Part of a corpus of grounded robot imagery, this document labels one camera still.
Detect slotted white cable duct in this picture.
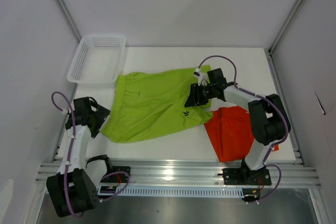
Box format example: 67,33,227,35
97,186,245,198

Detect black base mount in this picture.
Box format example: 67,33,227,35
217,168,271,186
102,166,131,184

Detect white plastic basket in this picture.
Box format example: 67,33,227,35
67,34,127,88

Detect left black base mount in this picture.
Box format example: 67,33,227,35
102,166,131,184

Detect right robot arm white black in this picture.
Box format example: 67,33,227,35
184,68,290,184

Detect orange shorts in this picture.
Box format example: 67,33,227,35
204,105,279,163

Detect lime green shorts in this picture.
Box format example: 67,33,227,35
101,68,213,143

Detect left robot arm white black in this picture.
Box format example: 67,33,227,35
46,97,114,218

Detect aluminium frame post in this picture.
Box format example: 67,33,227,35
268,0,306,57
54,0,81,41

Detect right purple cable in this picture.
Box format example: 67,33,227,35
197,55,291,204

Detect right aluminium frame post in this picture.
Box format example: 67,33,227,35
268,0,306,57

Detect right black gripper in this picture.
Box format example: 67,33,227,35
184,83,215,108

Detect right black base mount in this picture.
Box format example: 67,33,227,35
217,168,271,186

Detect aluminium mounting rail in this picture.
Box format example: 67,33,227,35
35,158,321,189

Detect left aluminium frame post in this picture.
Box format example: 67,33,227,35
54,0,81,41

